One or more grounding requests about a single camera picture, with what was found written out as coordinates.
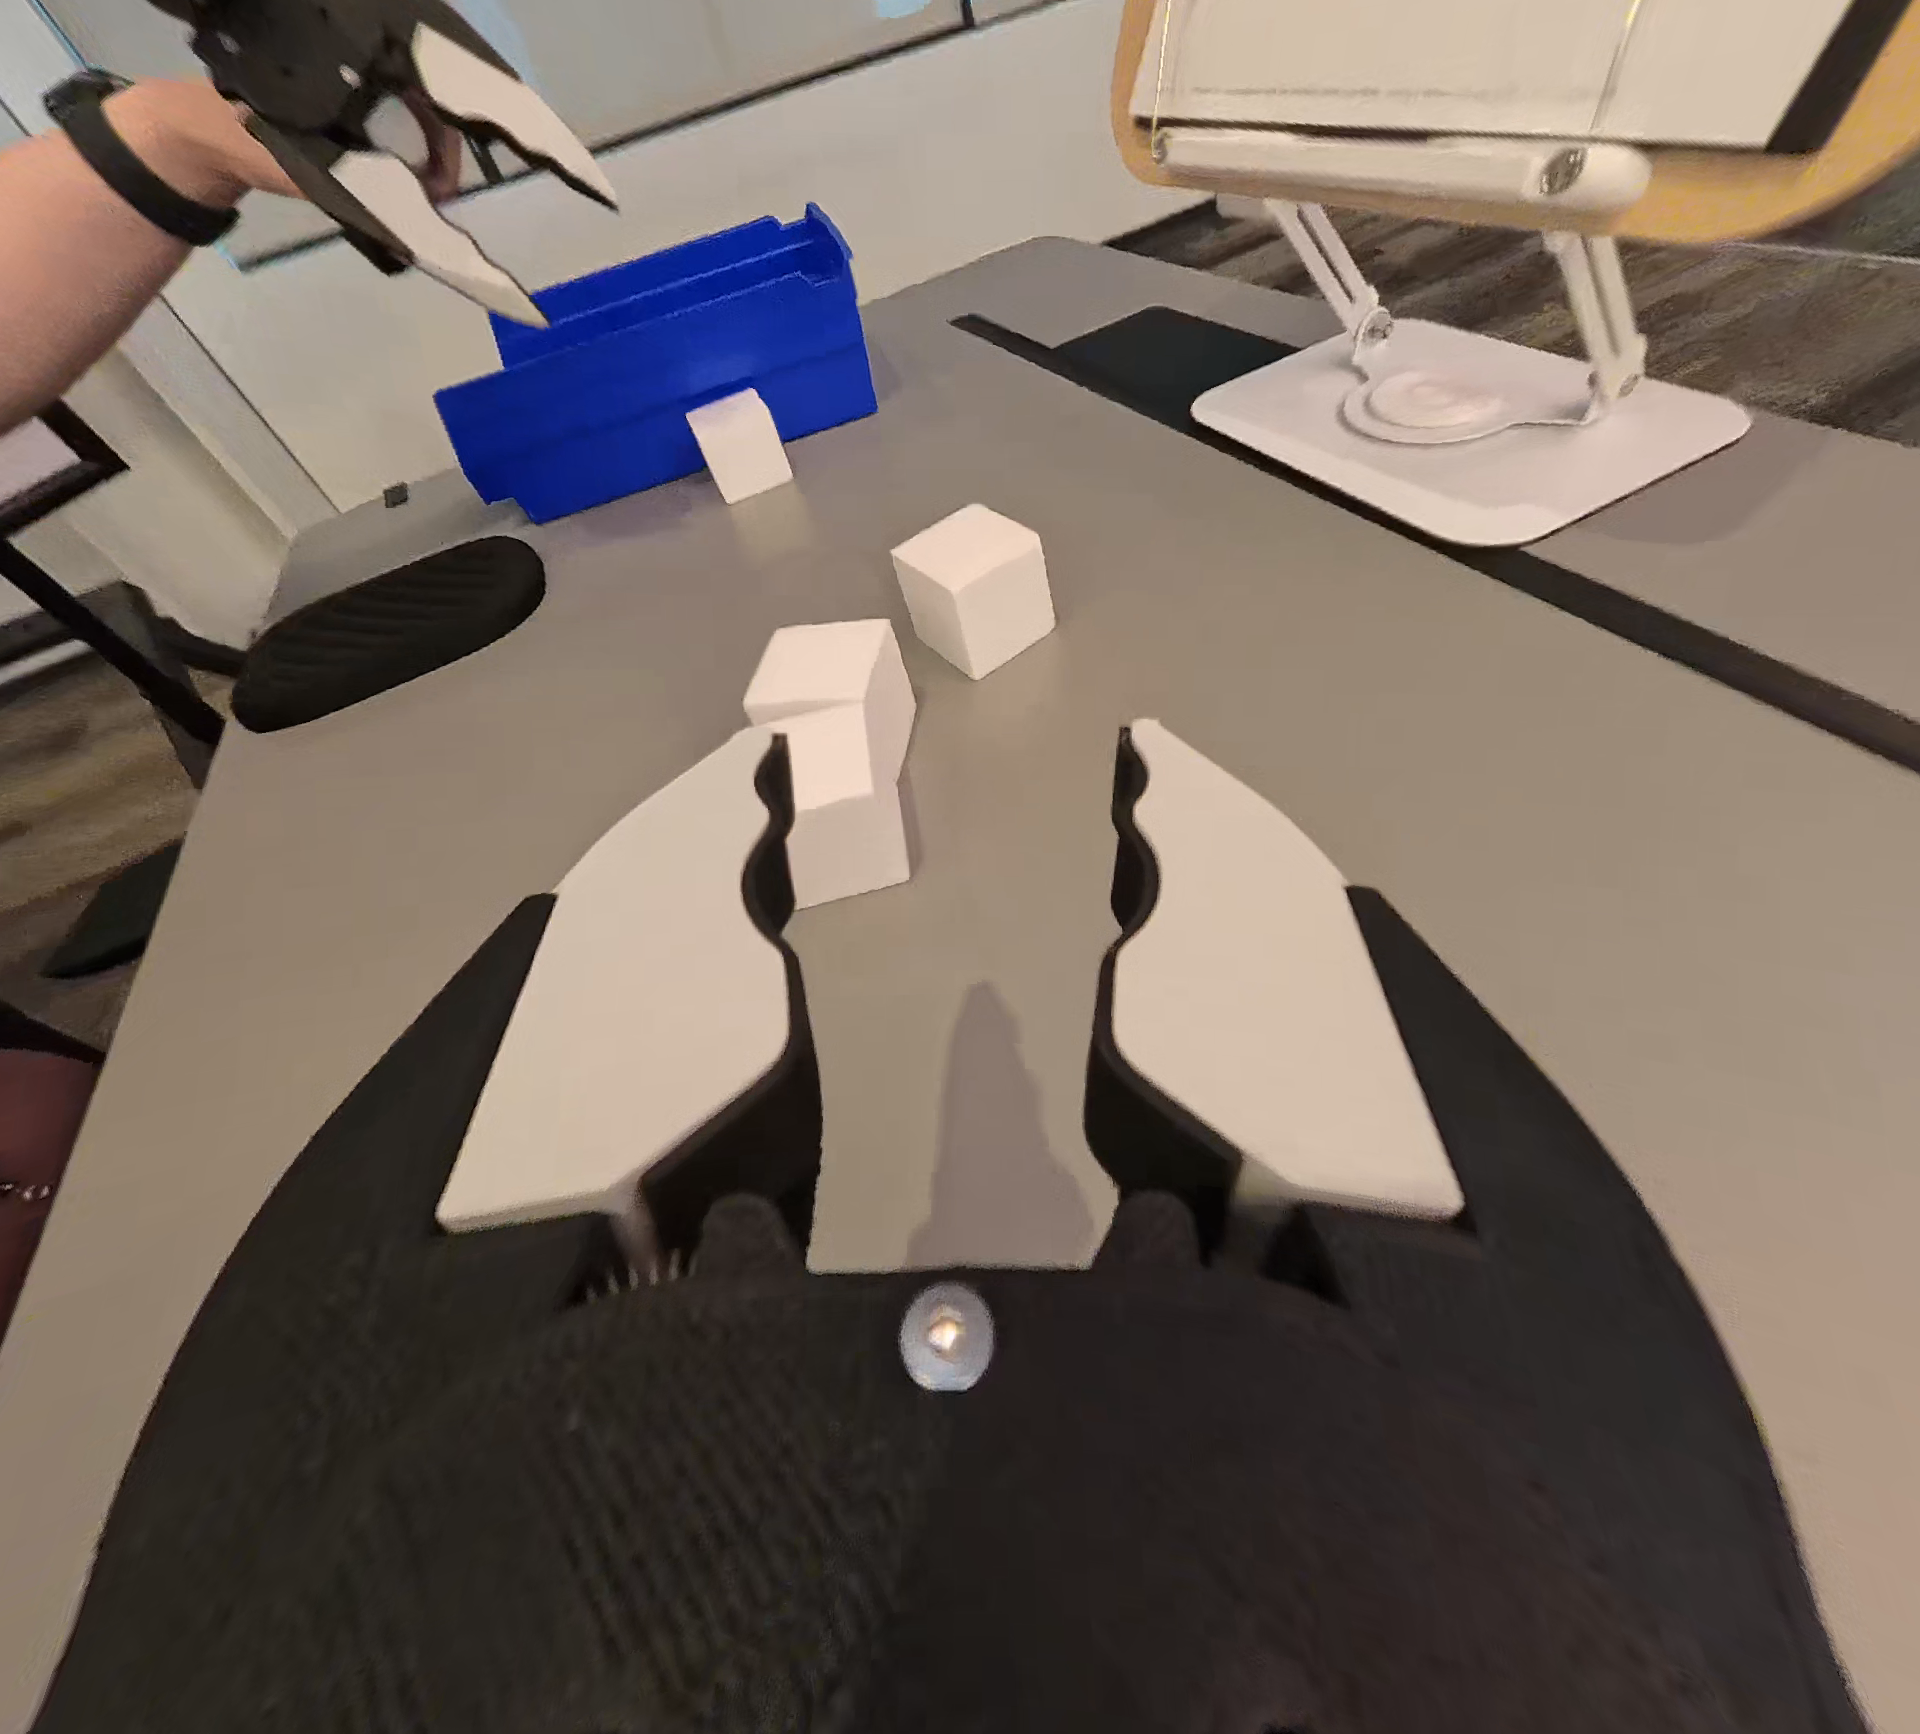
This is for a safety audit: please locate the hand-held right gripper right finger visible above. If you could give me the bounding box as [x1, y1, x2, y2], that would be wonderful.
[1082, 716, 1469, 1268]

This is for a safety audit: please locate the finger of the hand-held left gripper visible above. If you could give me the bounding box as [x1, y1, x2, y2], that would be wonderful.
[405, 19, 621, 213]
[330, 145, 550, 329]

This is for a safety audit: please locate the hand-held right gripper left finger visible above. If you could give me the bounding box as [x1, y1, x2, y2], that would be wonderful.
[435, 725, 829, 1259]

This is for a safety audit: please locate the white foam cube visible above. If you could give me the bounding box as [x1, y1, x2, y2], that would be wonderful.
[888, 503, 1056, 681]
[743, 618, 919, 776]
[687, 387, 794, 506]
[773, 706, 919, 912]

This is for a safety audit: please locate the person's left forearm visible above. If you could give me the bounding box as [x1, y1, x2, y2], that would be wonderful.
[0, 128, 199, 432]

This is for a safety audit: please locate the person's left hand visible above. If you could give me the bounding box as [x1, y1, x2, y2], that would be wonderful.
[104, 75, 302, 206]

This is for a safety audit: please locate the black wrist band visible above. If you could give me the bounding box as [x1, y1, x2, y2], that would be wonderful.
[42, 68, 242, 247]

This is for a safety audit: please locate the blue plastic bin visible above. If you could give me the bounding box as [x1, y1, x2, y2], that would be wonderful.
[435, 200, 881, 523]

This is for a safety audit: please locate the wooden board document stand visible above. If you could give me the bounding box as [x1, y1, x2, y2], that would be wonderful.
[1111, 0, 1920, 551]

